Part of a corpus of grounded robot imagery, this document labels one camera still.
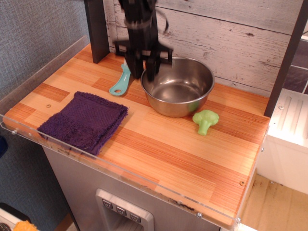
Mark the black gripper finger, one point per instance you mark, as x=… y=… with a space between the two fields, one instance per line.
x=152 y=67
x=135 y=65

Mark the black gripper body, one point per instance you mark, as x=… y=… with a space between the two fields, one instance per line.
x=142 y=43

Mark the stainless steel bowl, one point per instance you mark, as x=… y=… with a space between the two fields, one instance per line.
x=180 y=88

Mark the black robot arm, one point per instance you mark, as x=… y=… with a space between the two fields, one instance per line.
x=137 y=10

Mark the teal dish brush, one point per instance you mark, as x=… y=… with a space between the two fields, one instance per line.
x=121 y=86

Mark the green toy broccoli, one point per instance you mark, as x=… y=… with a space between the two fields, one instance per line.
x=205 y=119

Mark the purple folded towel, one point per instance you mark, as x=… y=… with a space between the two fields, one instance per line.
x=87 y=122

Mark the clear acrylic edge guard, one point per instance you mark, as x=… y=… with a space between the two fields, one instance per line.
x=207 y=176

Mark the silver dispenser button panel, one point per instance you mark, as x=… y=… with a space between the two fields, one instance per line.
x=120 y=215

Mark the white ribbed sink unit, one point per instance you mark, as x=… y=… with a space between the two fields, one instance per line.
x=284 y=154

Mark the orange and black object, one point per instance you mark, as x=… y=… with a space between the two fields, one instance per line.
x=20 y=226

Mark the dark left vertical post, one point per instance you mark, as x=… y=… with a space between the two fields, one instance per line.
x=97 y=28

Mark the dark vertical post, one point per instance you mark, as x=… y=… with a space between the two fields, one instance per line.
x=97 y=28
x=288 y=58

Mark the dark right vertical post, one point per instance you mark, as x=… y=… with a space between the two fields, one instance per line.
x=288 y=58

